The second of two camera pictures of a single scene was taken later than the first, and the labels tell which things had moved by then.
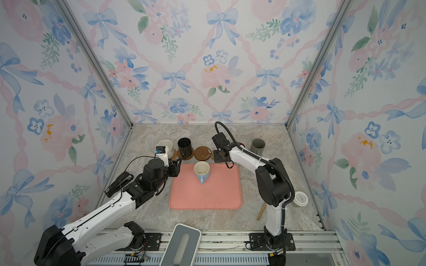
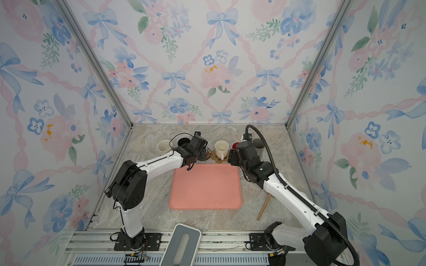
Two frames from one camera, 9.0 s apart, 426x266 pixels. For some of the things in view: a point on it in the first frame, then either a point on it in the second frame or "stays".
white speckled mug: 168,146 stays
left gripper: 175,168 → 203,155
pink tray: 221,190 stays
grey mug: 257,146 stays
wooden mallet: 262,211 stays
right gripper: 216,155 → 233,157
